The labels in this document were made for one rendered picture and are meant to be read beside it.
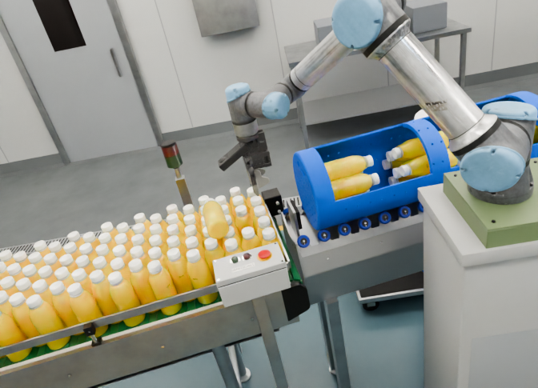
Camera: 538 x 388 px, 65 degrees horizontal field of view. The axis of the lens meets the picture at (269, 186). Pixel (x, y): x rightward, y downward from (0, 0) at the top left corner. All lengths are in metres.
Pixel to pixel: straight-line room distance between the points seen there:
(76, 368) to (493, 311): 1.24
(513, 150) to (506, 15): 4.48
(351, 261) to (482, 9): 4.09
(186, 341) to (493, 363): 0.93
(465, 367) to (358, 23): 1.01
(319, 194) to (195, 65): 3.66
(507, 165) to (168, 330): 1.07
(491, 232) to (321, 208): 0.52
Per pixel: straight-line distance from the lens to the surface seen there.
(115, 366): 1.57
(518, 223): 1.13
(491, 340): 1.39
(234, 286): 1.21
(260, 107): 1.20
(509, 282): 1.25
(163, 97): 5.03
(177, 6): 4.78
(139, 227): 1.56
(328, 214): 1.40
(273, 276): 1.22
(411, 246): 1.63
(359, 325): 2.46
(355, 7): 0.95
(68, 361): 1.55
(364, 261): 1.57
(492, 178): 1.00
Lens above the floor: 1.87
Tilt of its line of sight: 30 degrees down
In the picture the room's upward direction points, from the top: 12 degrees counter-clockwise
